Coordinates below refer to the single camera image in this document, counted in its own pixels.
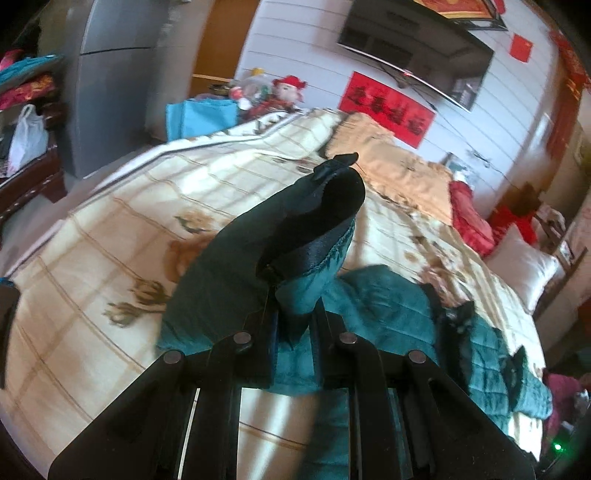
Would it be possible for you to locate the small red paper square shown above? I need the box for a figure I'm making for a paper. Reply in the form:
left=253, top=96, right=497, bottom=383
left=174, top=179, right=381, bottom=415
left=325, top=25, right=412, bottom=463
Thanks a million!
left=509, top=34, right=534, bottom=63

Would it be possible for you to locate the red banner with characters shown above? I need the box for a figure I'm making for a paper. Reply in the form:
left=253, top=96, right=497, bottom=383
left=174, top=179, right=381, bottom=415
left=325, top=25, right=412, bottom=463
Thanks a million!
left=339, top=72, right=435, bottom=149

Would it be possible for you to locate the grey refrigerator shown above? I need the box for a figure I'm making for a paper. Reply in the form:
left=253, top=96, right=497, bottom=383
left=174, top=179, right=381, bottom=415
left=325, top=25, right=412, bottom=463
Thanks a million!
left=63, top=0, right=168, bottom=178

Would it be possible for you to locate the orange fringed pillow cover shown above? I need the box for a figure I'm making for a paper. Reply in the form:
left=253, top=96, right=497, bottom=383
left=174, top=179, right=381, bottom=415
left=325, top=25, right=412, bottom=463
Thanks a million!
left=325, top=113, right=453, bottom=225

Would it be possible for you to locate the blue bag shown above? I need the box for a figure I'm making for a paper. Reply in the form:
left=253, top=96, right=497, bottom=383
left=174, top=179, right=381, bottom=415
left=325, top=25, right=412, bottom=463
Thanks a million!
left=165, top=98, right=238, bottom=142

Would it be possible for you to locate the wall-mounted black television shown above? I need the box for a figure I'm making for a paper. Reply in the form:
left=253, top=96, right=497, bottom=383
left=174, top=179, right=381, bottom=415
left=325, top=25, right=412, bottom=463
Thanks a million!
left=338, top=0, right=494, bottom=111

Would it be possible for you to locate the dark green puffer jacket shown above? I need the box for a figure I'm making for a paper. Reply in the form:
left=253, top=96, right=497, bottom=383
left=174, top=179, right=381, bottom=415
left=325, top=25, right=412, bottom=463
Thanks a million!
left=157, top=154, right=552, bottom=479

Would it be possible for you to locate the floral cream bed quilt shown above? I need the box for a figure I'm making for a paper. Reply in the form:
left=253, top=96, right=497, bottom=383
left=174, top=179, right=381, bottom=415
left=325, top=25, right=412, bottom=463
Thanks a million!
left=1, top=109, right=545, bottom=475

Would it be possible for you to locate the white plastic bag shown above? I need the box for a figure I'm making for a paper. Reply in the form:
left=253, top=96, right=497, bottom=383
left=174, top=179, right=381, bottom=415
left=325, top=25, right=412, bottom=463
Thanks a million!
left=7, top=104, right=49, bottom=177

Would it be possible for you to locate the red heart-shaped cushion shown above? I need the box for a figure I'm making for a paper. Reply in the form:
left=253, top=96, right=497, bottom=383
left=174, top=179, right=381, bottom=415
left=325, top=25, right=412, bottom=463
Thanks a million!
left=449, top=180, right=495, bottom=257

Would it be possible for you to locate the plush doll with red hat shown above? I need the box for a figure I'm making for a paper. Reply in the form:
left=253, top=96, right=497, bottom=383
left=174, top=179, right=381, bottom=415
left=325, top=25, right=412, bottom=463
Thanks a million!
left=273, top=75, right=308, bottom=109

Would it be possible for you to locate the framed photo on wall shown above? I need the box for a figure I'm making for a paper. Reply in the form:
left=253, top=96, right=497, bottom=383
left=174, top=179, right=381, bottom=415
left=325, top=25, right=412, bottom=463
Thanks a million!
left=443, top=152, right=474, bottom=178

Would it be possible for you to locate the white satin pillow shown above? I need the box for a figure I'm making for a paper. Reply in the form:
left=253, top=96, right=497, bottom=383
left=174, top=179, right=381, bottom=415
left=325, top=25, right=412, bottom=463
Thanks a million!
left=485, top=224, right=559, bottom=314

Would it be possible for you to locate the dark wooden shelf unit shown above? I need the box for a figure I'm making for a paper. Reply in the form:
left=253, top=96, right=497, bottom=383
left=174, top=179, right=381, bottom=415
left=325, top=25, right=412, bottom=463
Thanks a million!
left=1, top=102, right=67, bottom=227

